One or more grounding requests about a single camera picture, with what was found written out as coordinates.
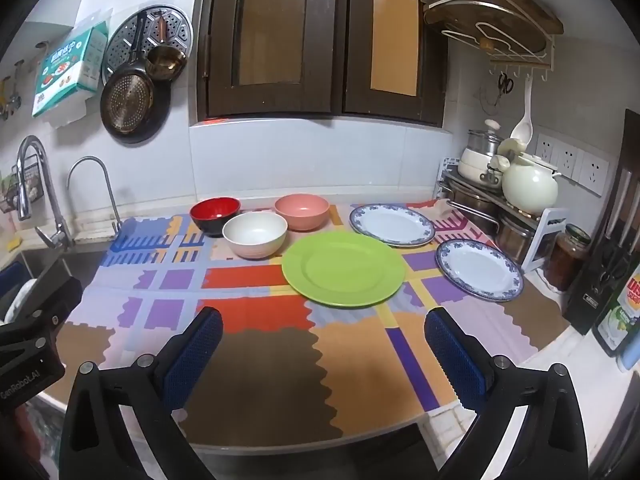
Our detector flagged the cream ceramic kettle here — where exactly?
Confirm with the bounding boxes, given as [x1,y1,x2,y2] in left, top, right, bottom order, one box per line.
[489,138,560,216]

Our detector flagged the white wall socket panel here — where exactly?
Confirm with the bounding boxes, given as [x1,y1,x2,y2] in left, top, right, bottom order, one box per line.
[535,133,608,196]

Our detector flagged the colourful patterned table mat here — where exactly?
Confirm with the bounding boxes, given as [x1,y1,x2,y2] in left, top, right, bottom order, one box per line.
[48,214,566,448]

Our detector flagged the white ladle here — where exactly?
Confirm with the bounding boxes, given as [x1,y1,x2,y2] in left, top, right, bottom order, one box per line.
[510,75,533,148]

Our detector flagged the blue floral plate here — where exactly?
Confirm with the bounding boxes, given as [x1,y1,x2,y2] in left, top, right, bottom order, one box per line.
[435,240,524,302]
[349,204,436,248]

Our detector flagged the dish soap bottle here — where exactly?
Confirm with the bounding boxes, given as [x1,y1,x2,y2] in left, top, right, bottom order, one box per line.
[593,266,639,356]

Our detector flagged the chrome pull-down faucet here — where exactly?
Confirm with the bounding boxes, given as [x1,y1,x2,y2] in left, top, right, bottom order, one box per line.
[14,134,76,252]

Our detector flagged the glass sauce jar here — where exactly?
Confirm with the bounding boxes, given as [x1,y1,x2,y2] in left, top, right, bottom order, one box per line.
[544,223,591,292]

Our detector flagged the steel pot lower shelf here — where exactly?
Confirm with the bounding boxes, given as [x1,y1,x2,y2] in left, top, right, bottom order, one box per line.
[496,214,535,264]

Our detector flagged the thin gooseneck faucet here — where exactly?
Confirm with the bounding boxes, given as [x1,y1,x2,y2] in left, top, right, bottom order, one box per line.
[66,155,125,235]

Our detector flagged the pink bowl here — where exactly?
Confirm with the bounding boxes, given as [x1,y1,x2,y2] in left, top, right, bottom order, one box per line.
[273,194,330,232]

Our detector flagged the red black bowl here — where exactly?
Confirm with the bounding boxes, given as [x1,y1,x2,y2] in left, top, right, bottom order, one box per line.
[190,197,241,237]

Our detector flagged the black frying pan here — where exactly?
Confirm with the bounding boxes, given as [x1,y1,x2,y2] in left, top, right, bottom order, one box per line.
[100,11,171,145]

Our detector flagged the cream enamel pot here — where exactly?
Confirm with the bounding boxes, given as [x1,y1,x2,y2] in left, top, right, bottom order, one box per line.
[458,148,502,193]

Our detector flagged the steel pot with lid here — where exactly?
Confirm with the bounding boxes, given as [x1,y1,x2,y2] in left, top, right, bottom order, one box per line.
[466,119,503,156]

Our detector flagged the white pot rack shelf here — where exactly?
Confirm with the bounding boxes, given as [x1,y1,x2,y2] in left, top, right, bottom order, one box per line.
[435,158,568,273]

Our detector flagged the teal paper towel box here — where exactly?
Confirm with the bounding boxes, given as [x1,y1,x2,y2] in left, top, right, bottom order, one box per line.
[32,21,108,129]

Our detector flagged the steel pan lower shelf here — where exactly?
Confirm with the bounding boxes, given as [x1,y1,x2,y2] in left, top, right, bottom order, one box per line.
[439,181,499,237]

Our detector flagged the white bowl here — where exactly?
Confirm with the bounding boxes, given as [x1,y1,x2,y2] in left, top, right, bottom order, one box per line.
[222,210,288,260]

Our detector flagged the wire sink caddy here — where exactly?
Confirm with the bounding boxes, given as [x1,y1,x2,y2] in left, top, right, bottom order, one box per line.
[0,152,44,214]

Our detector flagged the black scissors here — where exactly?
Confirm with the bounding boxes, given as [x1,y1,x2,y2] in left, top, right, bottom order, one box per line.
[495,72,514,106]

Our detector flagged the black knife block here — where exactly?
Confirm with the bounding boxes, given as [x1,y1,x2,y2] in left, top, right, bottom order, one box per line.
[563,110,639,335]

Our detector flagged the green plate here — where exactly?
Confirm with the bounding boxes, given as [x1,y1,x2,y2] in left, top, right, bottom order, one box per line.
[281,231,406,309]

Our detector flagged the wall cutting board rack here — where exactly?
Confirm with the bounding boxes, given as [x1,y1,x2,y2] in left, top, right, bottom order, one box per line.
[421,0,564,78]

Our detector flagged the small brass ladle pot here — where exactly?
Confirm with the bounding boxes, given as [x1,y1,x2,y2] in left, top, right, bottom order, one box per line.
[145,14,188,81]

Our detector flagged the round steel steamer tray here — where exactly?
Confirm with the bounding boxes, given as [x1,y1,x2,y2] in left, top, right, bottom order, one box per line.
[101,6,193,84]

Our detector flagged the stainless steel sink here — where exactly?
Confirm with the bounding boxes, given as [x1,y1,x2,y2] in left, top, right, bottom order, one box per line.
[1,243,108,322]

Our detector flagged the dark wooden window frame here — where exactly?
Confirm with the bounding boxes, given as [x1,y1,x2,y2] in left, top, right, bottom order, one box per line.
[196,0,448,127]

